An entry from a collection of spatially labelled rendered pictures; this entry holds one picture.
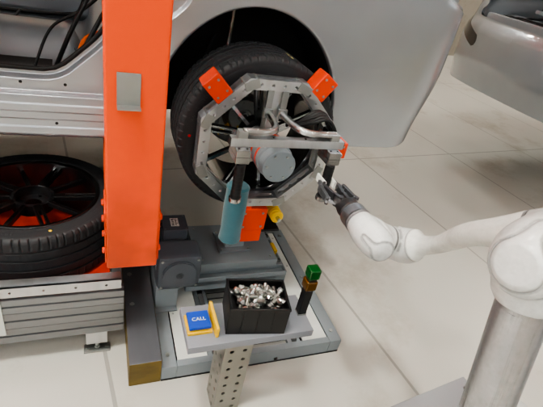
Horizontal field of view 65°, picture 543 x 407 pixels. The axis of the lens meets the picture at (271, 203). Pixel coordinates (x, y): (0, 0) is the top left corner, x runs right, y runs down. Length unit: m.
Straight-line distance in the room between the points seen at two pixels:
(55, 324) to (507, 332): 1.48
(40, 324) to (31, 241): 0.32
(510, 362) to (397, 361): 1.26
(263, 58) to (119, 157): 0.65
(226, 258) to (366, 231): 0.92
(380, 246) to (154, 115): 0.74
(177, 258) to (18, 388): 0.73
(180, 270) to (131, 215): 0.47
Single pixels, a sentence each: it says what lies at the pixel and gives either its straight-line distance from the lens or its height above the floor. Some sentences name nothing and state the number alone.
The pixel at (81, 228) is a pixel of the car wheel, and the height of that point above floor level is 0.50.
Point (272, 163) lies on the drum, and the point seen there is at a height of 0.87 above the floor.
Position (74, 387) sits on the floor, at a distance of 1.88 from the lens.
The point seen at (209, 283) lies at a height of 0.13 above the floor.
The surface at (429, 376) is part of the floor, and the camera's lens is 2.23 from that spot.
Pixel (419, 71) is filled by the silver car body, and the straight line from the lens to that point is 2.20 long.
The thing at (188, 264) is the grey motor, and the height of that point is 0.38.
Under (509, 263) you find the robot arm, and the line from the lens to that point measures 0.83.
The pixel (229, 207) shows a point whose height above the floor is 0.66.
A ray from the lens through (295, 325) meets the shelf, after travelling 1.52.
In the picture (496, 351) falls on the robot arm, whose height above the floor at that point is 0.96.
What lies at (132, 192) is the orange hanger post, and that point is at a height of 0.82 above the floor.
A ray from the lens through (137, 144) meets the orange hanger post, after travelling 1.27.
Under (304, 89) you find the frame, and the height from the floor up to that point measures 1.10.
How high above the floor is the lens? 1.55
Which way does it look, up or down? 32 degrees down
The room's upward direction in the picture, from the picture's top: 13 degrees clockwise
